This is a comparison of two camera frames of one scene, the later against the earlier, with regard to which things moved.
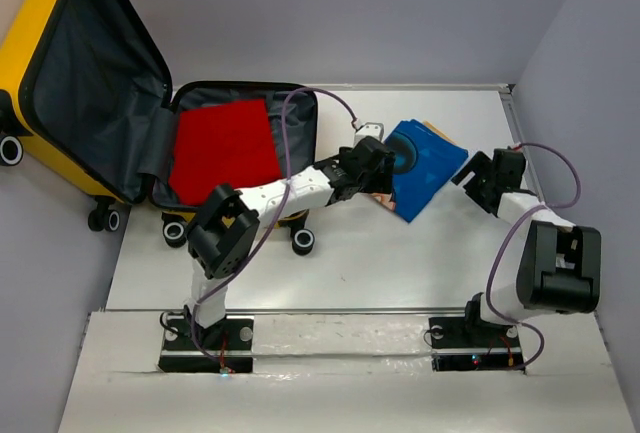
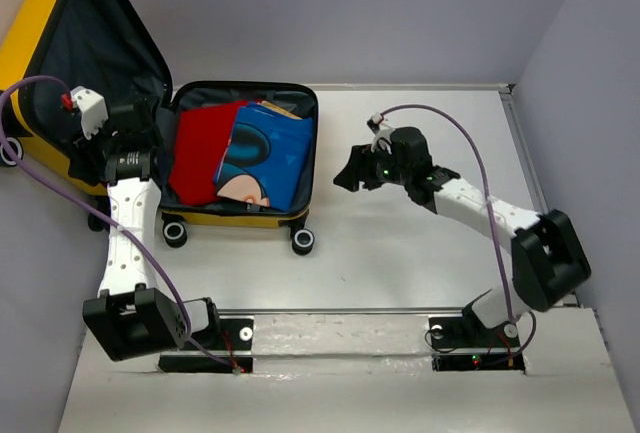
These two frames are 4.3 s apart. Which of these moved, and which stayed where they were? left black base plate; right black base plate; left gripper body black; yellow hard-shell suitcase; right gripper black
Moved: right gripper black; left gripper body black
Stayed: right black base plate; left black base plate; yellow hard-shell suitcase
